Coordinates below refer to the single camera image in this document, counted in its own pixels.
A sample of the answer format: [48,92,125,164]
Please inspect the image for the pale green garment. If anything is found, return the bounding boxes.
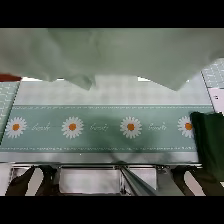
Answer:
[0,28,224,92]

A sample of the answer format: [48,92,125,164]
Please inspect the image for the dark green garment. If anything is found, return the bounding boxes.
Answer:
[189,111,224,184]

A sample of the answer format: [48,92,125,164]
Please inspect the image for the silver frame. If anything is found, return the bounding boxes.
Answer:
[0,162,224,197]

